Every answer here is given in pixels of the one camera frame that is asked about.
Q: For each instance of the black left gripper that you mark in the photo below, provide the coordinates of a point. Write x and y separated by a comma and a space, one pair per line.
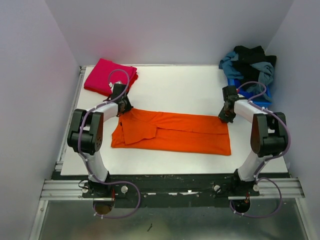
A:
128, 106

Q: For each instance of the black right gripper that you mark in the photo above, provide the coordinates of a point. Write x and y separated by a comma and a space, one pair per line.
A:
225, 119

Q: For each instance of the orange t-shirt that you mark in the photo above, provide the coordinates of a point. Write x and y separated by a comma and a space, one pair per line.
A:
175, 132

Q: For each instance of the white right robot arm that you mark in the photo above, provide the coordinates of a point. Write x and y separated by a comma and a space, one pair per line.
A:
270, 138

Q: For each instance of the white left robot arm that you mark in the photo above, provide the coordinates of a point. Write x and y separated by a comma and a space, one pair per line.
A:
85, 134

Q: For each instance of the blue plastic bin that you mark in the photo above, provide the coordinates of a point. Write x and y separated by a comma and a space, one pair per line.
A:
259, 101

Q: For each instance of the folded red t-shirt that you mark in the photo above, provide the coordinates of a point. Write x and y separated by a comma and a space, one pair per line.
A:
101, 87

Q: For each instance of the folded pink t-shirt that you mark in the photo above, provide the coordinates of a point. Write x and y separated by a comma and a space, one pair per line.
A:
106, 73

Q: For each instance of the grey-blue crumpled t-shirt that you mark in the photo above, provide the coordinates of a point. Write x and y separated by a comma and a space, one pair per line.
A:
265, 76

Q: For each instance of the black crumpled t-shirt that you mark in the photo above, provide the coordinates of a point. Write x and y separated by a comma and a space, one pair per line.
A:
249, 60

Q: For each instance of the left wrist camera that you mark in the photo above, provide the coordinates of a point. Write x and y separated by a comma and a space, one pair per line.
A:
112, 84

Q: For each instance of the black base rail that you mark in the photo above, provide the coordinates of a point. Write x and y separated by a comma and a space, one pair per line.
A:
228, 180

